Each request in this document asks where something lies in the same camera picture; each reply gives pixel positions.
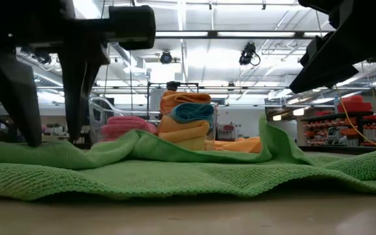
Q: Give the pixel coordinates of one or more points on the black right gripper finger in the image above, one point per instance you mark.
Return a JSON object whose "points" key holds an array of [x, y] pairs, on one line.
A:
{"points": [[325, 76]]}

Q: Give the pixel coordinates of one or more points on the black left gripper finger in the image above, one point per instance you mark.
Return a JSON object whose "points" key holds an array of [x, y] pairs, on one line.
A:
{"points": [[77, 81], [15, 91]]}

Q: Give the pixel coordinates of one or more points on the blue microfiber towel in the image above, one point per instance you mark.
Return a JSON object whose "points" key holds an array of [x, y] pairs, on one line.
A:
{"points": [[193, 112]]}

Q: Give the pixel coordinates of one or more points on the green microfiber towel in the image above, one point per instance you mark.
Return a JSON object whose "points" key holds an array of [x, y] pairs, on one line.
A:
{"points": [[175, 176]]}

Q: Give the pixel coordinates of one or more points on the red plastic bin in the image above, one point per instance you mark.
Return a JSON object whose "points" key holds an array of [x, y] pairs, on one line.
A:
{"points": [[354, 104]]}

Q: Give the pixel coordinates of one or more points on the black storage shelf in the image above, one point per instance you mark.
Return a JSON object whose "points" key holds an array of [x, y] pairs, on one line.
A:
{"points": [[338, 115]]}

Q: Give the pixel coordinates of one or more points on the long ceiling light strip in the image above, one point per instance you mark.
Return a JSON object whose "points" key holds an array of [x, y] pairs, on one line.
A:
{"points": [[240, 34]]}

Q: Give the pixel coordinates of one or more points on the black ceiling camera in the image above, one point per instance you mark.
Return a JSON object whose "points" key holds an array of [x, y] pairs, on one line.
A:
{"points": [[248, 53]]}

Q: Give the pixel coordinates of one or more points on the round black ceiling fixture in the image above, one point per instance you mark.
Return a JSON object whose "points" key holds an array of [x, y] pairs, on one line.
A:
{"points": [[166, 57]]}

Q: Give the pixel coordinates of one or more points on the clear plastic bin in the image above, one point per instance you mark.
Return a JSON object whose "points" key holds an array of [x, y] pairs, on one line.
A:
{"points": [[96, 117]]}

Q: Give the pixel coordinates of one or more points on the background workbench with items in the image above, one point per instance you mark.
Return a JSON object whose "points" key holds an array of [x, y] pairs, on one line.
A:
{"points": [[55, 129]]}

